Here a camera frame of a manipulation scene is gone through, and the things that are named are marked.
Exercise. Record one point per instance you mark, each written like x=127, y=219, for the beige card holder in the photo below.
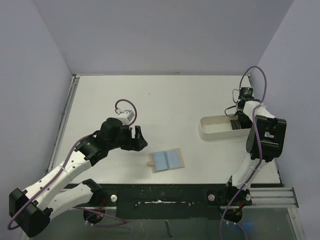
x=166, y=160

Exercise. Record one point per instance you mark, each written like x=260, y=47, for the white plastic tray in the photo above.
x=218, y=128

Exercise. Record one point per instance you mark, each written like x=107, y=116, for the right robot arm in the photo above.
x=265, y=140

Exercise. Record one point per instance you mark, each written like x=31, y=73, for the aluminium table frame rail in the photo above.
x=64, y=120

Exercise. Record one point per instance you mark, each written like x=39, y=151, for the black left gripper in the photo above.
x=134, y=144

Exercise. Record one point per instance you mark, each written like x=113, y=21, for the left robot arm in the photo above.
x=33, y=208

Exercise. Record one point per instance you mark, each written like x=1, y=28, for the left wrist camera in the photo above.
x=125, y=116

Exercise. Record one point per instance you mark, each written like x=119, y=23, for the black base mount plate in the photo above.
x=169, y=201

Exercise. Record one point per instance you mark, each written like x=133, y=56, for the black cards in tray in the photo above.
x=235, y=124

